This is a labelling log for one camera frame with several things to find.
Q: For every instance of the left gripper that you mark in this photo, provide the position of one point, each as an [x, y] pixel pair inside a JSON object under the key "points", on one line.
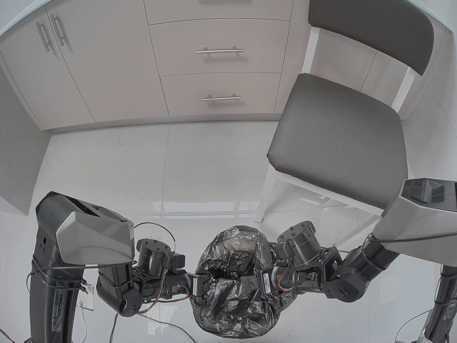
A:
{"points": [[197, 285]]}

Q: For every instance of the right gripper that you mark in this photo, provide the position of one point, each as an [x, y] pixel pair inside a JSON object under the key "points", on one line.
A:
{"points": [[267, 280]]}

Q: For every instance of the black plastic bag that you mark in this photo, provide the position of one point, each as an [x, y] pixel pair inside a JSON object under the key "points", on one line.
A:
{"points": [[235, 248]]}

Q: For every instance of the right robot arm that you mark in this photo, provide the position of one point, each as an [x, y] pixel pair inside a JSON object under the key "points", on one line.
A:
{"points": [[410, 220]]}

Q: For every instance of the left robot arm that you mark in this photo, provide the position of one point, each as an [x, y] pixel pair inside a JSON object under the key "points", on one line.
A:
{"points": [[89, 234]]}

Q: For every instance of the grey white chair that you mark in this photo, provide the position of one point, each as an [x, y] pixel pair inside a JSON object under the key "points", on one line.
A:
{"points": [[339, 138]]}

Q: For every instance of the beige cabinet with drawers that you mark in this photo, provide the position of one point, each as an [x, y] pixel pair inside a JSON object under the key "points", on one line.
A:
{"points": [[107, 66]]}

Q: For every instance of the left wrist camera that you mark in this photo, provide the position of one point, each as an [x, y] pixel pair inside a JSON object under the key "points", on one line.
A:
{"points": [[176, 261]]}

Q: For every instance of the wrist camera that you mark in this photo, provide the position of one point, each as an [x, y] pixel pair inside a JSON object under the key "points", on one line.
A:
{"points": [[280, 251], [176, 261]]}

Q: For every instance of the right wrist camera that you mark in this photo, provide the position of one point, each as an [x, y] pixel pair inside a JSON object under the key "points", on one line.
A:
{"points": [[280, 251]]}

